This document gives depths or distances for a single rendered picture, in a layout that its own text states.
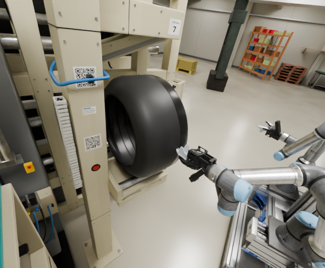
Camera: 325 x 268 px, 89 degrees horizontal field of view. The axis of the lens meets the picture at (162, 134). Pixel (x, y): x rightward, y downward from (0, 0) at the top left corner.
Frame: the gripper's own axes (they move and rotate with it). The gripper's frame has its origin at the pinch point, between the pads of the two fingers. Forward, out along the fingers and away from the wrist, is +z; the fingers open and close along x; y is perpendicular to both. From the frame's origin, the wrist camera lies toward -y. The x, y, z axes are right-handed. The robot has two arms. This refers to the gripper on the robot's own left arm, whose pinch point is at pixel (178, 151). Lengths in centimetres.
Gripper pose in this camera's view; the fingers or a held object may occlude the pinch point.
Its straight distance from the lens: 83.4
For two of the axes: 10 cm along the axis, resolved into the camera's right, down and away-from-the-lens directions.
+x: -7.8, 2.4, -5.8
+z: -6.3, -4.1, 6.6
